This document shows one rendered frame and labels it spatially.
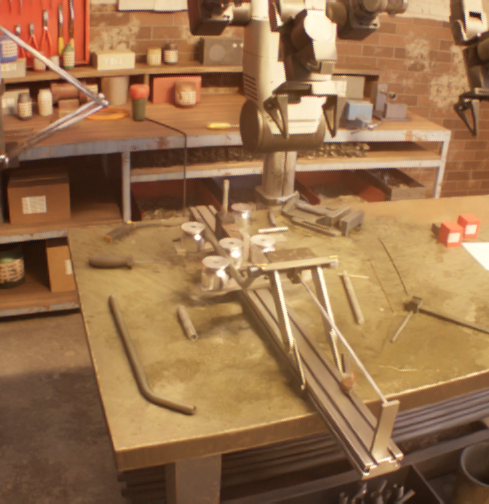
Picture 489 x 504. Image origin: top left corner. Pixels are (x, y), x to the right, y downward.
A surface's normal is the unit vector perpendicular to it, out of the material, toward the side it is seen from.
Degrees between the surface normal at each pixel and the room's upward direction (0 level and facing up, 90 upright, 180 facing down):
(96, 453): 0
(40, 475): 0
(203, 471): 90
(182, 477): 90
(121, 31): 90
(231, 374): 0
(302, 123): 90
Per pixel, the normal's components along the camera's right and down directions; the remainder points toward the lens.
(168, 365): 0.06, -0.89
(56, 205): 0.30, 0.44
